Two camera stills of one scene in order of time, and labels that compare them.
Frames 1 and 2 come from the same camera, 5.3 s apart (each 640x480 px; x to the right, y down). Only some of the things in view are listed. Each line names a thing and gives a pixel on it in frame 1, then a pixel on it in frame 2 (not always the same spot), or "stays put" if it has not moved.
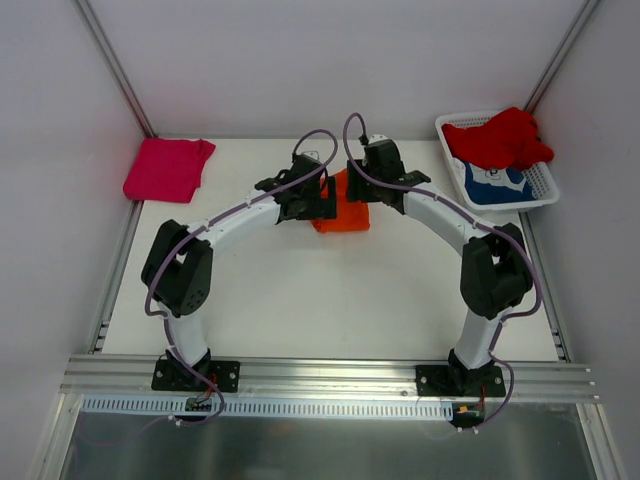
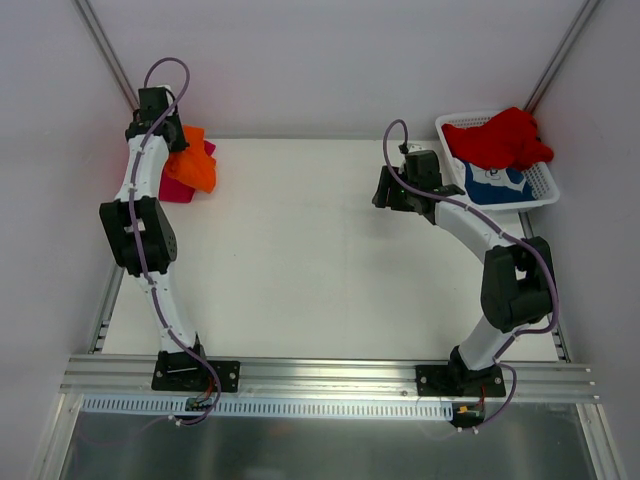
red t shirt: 509,139 stays put
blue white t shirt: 494,186 stays put
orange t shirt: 352,216 to 193,165
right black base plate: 447,380 stays put
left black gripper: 326,197 to 154,130
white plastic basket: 542,180 stays put
